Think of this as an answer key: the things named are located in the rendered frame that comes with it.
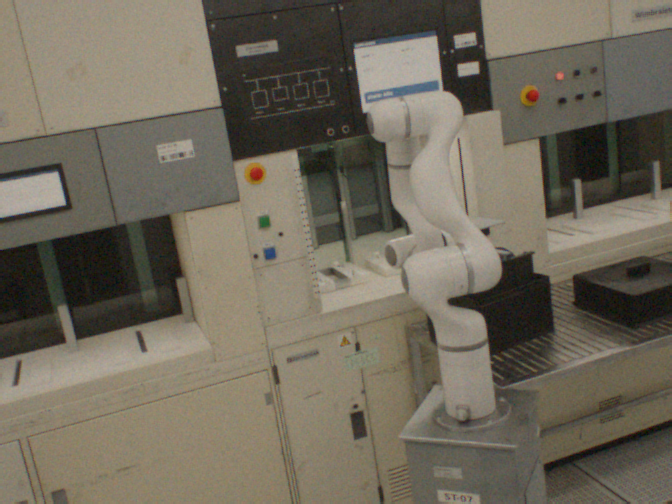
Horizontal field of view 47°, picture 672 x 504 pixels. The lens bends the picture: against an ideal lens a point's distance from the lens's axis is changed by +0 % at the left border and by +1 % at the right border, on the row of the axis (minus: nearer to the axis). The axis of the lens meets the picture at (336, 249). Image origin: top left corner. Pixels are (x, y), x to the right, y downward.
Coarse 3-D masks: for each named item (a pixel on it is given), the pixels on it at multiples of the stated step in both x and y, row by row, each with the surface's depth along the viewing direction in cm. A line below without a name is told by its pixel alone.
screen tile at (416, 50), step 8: (400, 48) 237; (408, 48) 238; (416, 48) 239; (424, 48) 240; (432, 48) 241; (400, 56) 238; (408, 56) 239; (416, 56) 240; (424, 56) 241; (432, 56) 242; (424, 64) 241; (432, 64) 242; (408, 72) 240; (416, 72) 241; (424, 72) 242; (432, 72) 242; (408, 80) 240
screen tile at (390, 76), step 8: (384, 48) 236; (392, 48) 237; (360, 56) 234; (368, 56) 234; (376, 56) 235; (384, 56) 236; (392, 56) 237; (360, 64) 234; (368, 64) 235; (376, 64) 236; (392, 64) 238; (376, 72) 236; (384, 72) 237; (392, 72) 238; (368, 80) 236; (376, 80) 237; (384, 80) 238; (392, 80) 238
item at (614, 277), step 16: (640, 256) 253; (592, 272) 245; (608, 272) 242; (624, 272) 240; (640, 272) 236; (656, 272) 235; (576, 288) 244; (592, 288) 236; (608, 288) 229; (624, 288) 226; (640, 288) 224; (656, 288) 222; (576, 304) 246; (592, 304) 238; (608, 304) 231; (624, 304) 224; (640, 304) 221; (656, 304) 223; (624, 320) 226; (640, 320) 222; (656, 320) 224
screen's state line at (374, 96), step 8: (392, 88) 239; (400, 88) 240; (408, 88) 241; (416, 88) 242; (424, 88) 243; (432, 88) 243; (368, 96) 237; (376, 96) 238; (384, 96) 239; (392, 96) 239
